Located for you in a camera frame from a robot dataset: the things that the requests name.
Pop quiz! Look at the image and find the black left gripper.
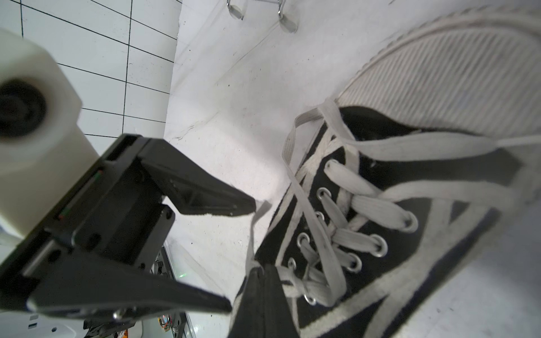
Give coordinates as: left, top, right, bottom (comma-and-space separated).
1, 135, 256, 320

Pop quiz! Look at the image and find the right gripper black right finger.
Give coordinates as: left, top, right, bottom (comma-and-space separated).
263, 265, 300, 338

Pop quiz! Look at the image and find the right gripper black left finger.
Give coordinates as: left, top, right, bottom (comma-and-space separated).
228, 267, 265, 338

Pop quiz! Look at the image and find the black white sneaker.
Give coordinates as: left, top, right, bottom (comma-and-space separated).
230, 7, 540, 337

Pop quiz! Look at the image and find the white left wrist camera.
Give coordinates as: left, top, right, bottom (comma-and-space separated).
1, 30, 99, 239

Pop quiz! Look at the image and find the round mirror on wire stand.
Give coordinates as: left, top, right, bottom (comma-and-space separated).
225, 0, 299, 34

